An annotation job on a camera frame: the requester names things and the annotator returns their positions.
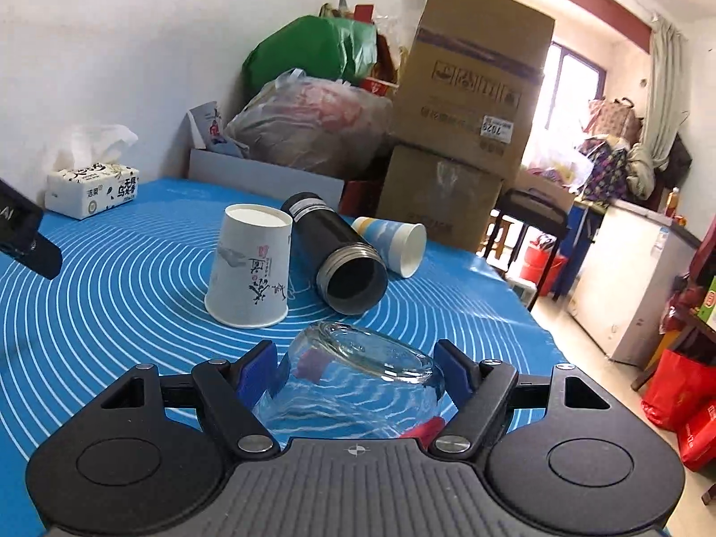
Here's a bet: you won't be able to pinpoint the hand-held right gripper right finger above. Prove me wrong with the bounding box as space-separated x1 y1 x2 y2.
428 339 613 454

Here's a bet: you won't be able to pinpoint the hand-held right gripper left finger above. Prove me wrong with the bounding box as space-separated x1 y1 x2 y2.
98 341 280 456

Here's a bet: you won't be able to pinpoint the clear glass cup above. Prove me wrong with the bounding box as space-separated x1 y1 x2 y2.
253 321 447 440

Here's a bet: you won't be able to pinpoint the white paper cup ink print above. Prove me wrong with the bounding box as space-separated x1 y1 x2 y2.
204 204 293 329

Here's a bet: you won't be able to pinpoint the blue white paper cup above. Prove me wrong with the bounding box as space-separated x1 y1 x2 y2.
351 216 427 279

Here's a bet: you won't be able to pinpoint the white tissue pack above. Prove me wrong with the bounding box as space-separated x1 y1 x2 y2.
45 124 140 221

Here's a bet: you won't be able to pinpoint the blue silicone mat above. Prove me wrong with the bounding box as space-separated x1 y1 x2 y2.
0 177 569 537

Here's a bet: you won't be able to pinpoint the red bucket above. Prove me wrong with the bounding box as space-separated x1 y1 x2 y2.
520 238 567 298

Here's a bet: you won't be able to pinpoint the black thermos flask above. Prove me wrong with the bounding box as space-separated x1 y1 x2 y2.
281 192 389 315

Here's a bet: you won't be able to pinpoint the black chair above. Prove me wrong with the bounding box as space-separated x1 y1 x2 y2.
482 188 572 302

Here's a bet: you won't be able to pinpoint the small cardboard box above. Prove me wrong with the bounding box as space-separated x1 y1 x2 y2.
378 144 505 253

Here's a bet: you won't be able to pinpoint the grey flat box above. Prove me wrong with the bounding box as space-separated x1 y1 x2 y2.
188 148 346 211

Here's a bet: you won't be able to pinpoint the white chest freezer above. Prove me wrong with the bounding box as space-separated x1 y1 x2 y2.
566 200 702 366

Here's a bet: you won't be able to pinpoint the red shopping bag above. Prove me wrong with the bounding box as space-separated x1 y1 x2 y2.
641 349 716 432

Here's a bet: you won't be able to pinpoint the clear plastic bag red contents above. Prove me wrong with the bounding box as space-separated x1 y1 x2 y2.
224 68 393 179

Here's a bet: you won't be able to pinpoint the pile of patterned bags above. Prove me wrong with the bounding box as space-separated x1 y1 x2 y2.
576 97 644 203

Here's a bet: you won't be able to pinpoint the large cardboard box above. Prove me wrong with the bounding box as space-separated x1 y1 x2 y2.
387 0 556 181

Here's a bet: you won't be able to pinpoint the green plastic bag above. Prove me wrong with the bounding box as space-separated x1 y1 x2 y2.
242 15 378 102

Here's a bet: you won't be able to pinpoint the beige curtain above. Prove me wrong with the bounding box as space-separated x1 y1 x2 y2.
625 16 687 200

